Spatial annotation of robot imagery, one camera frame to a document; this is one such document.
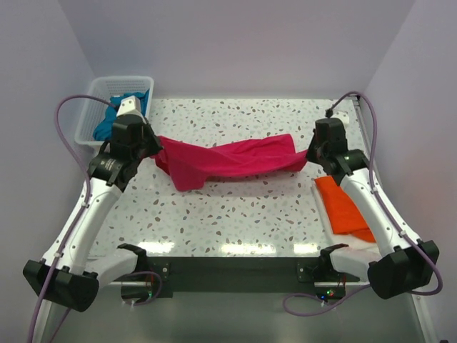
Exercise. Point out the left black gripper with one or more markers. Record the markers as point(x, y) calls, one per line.
point(156, 147)

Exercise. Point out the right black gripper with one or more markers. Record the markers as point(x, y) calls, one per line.
point(310, 151)

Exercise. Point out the magenta t shirt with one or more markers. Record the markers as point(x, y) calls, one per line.
point(190, 166)

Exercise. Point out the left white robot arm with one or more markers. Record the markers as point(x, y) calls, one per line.
point(64, 275)

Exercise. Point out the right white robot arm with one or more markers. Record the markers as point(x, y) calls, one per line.
point(403, 262)

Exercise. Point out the blue t shirt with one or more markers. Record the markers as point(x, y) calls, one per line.
point(102, 132)

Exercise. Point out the white plastic basket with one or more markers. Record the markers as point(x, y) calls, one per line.
point(93, 112)

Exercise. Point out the folded orange t shirt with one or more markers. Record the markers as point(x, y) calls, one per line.
point(344, 216)

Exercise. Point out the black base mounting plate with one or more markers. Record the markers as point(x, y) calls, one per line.
point(243, 275)

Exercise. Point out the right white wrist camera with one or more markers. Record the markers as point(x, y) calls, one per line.
point(342, 116)

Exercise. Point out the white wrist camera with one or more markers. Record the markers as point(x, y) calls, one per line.
point(342, 116)
point(130, 105)

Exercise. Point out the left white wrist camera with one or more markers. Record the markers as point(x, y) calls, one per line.
point(130, 105)

